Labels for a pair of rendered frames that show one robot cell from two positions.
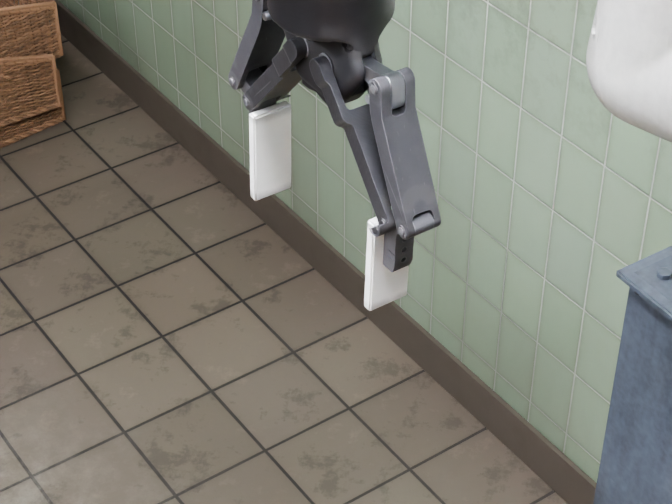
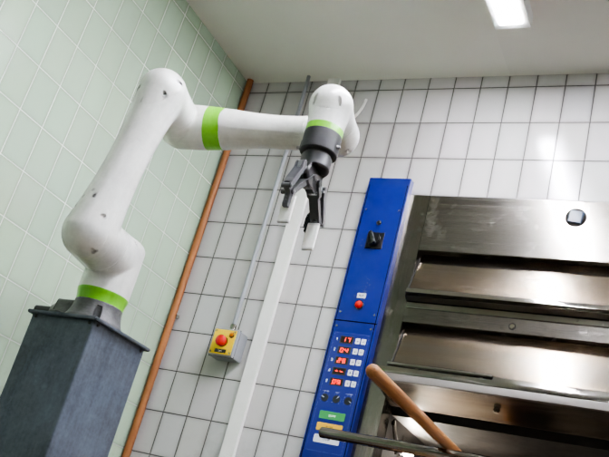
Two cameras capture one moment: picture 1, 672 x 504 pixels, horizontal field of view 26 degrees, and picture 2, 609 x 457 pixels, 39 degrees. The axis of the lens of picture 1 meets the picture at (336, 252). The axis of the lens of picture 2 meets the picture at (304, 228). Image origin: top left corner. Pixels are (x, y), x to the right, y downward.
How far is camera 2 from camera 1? 2.62 m
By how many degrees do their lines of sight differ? 123
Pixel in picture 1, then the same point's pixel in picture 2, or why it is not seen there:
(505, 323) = not seen: outside the picture
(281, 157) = (284, 211)
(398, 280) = (306, 244)
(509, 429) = not seen: outside the picture
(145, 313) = not seen: outside the picture
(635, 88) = (117, 238)
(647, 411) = (88, 384)
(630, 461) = (73, 416)
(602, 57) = (111, 225)
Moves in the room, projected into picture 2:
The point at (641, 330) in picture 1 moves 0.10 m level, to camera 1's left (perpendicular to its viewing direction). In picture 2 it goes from (94, 344) to (108, 339)
